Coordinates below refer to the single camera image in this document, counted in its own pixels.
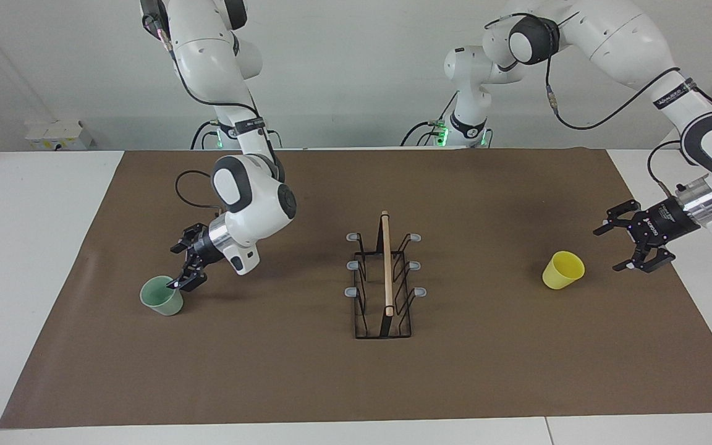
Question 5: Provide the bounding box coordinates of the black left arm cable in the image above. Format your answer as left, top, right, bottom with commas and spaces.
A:
485, 12, 712, 192

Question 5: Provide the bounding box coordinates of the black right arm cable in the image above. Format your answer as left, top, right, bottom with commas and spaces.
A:
141, 0, 286, 211

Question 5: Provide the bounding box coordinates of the brown table mat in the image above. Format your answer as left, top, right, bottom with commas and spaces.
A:
0, 147, 712, 429

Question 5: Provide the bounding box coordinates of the black left base cable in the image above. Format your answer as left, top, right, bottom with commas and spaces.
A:
400, 93, 459, 147

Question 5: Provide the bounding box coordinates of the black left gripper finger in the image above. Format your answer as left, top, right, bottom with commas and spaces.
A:
593, 200, 641, 237
612, 242, 676, 273

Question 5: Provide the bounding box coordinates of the black wire cup rack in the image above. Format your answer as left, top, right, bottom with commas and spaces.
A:
345, 210, 428, 339

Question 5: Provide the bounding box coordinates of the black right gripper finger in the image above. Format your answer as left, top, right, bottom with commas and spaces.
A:
170, 223, 203, 255
167, 252, 208, 292

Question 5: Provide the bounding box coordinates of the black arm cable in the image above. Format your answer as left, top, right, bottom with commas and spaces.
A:
141, 0, 286, 211
485, 12, 712, 192

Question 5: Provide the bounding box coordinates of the yellow plastic cup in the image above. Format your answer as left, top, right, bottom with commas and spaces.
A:
542, 251, 585, 290

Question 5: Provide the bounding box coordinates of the black base cable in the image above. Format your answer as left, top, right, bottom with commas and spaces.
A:
400, 93, 459, 147
190, 119, 218, 150

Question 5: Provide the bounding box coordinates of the pale green plastic cup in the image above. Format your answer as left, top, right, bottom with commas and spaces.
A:
140, 276, 184, 316

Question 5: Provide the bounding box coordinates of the black right base cable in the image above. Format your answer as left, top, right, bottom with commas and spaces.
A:
190, 119, 218, 150

